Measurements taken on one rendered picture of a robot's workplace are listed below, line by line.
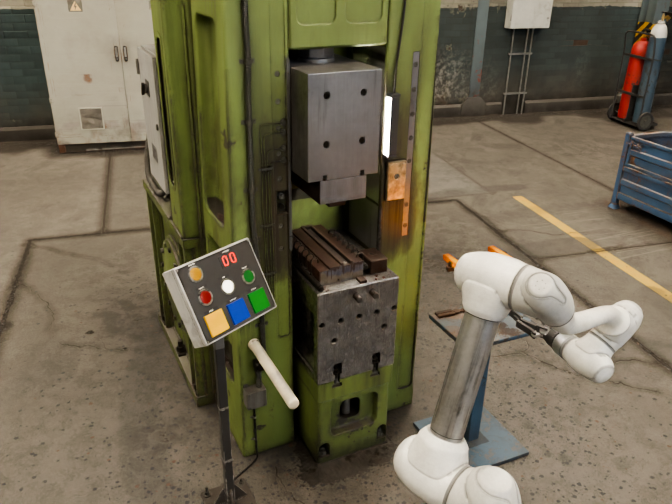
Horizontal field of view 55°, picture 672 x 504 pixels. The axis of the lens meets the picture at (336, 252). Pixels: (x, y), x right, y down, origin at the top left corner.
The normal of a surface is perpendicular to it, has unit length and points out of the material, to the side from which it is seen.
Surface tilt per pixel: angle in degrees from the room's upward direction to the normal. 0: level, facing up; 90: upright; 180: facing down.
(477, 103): 90
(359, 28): 90
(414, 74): 90
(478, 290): 75
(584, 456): 0
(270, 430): 90
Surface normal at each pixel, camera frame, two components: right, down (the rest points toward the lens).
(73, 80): 0.25, 0.42
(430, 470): -0.55, -0.08
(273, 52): 0.44, 0.40
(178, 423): 0.01, -0.90
